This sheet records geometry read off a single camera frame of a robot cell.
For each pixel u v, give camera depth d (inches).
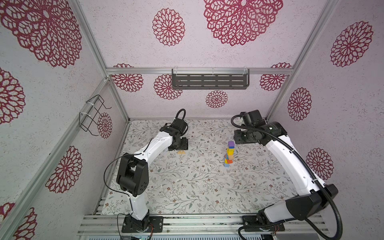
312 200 15.1
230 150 33.2
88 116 29.3
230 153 35.0
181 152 39.4
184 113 32.2
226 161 36.4
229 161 35.9
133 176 18.9
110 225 29.4
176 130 26.4
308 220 18.1
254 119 21.9
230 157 34.5
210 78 37.8
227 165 37.0
